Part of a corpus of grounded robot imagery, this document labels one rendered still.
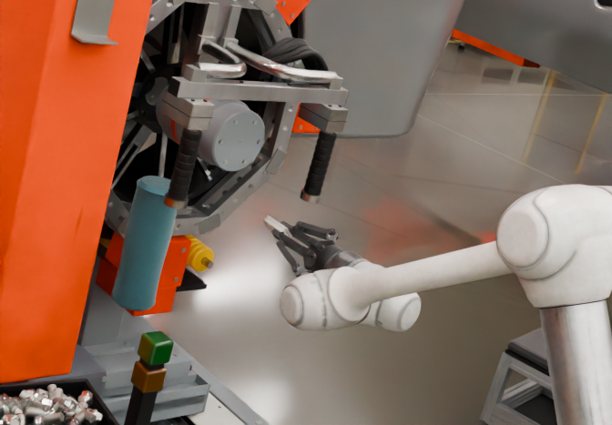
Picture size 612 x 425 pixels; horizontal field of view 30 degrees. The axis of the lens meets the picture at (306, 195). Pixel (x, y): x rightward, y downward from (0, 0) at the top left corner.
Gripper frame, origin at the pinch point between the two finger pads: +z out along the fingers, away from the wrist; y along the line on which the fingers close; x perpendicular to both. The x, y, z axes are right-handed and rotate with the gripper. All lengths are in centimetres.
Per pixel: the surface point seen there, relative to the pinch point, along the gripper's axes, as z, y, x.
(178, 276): 8.5, -22.1, 1.8
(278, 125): 9.7, 15.4, 13.0
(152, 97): 30.1, 0.6, 25.5
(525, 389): -14, 34, -101
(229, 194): 10.2, -2.2, 7.5
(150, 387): -43, -46, 39
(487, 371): 16, 42, -131
